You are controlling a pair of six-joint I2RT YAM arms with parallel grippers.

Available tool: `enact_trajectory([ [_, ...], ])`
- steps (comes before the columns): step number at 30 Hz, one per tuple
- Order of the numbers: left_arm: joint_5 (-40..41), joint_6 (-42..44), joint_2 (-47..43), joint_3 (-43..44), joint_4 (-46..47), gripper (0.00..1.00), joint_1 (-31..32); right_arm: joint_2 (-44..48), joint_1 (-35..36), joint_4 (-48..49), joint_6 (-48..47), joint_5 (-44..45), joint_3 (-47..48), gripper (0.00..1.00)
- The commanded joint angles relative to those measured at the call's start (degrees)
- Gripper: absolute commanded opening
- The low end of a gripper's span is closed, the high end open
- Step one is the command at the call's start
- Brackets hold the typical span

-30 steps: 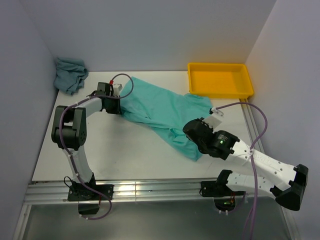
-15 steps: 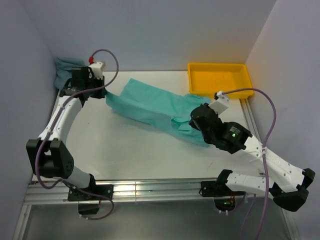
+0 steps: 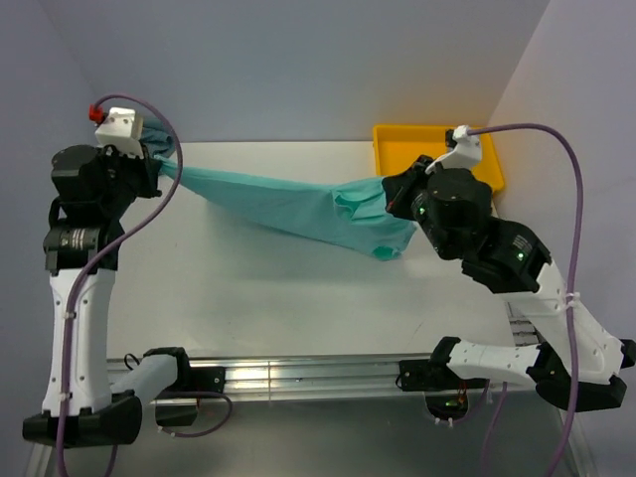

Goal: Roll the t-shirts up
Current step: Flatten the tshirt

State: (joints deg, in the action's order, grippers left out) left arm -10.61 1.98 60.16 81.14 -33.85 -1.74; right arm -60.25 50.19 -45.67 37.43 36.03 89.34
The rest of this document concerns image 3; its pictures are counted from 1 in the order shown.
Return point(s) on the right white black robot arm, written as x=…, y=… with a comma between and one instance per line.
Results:
x=453, y=209

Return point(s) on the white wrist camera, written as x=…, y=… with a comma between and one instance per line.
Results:
x=120, y=128
x=464, y=151

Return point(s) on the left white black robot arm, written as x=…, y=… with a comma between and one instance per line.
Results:
x=82, y=407

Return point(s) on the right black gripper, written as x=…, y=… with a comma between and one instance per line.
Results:
x=399, y=186

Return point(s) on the teal green t-shirt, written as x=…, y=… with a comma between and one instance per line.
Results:
x=350, y=215

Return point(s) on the aluminium right side rail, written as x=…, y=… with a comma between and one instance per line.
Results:
x=523, y=331

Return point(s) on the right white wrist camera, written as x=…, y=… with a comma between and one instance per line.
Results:
x=464, y=151

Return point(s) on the yellow plastic tray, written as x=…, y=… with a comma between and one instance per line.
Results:
x=397, y=146

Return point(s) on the crumpled grey-blue t-shirt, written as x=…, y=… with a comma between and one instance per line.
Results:
x=158, y=141

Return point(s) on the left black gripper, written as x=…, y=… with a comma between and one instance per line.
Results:
x=147, y=167

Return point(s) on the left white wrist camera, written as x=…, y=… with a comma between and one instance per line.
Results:
x=120, y=128

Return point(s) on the aluminium front rail frame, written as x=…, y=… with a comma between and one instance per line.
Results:
x=343, y=416

